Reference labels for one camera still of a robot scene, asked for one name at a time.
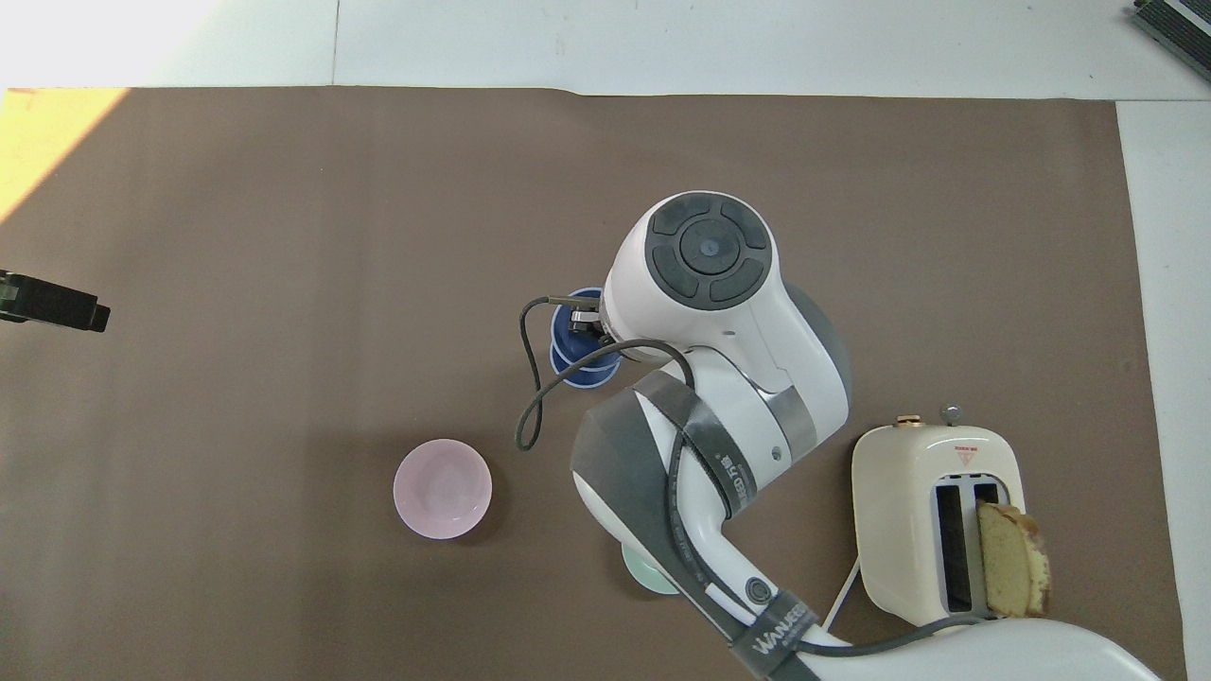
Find black stand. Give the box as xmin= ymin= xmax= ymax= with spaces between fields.
xmin=0 ymin=269 xmax=111 ymax=334

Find pink bowl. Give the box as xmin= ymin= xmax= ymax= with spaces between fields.
xmin=393 ymin=438 xmax=494 ymax=541

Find bread slice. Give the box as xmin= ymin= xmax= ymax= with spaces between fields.
xmin=975 ymin=500 xmax=1052 ymax=619

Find white power cable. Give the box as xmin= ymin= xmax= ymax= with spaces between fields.
xmin=819 ymin=556 xmax=865 ymax=635

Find black cable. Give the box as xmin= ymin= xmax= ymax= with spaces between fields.
xmin=515 ymin=295 xmax=697 ymax=453
xmin=666 ymin=430 xmax=1000 ymax=660

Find cream toaster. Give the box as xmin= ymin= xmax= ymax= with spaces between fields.
xmin=851 ymin=405 xmax=1028 ymax=628

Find blue cup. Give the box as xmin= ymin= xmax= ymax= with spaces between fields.
xmin=551 ymin=340 xmax=623 ymax=391
xmin=551 ymin=288 xmax=607 ymax=372

